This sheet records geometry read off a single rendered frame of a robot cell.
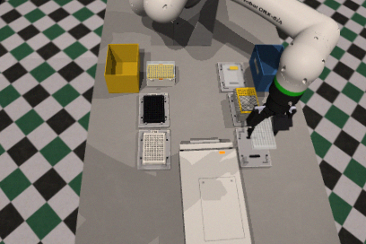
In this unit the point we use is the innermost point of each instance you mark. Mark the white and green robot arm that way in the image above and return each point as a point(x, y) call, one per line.
point(314, 36)

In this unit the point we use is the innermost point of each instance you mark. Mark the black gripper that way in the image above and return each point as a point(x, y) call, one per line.
point(268, 109)

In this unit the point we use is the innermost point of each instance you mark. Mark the yellow bin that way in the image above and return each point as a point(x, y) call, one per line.
point(121, 59)

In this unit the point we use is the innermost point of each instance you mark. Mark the blue open-top bin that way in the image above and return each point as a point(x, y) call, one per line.
point(264, 63)

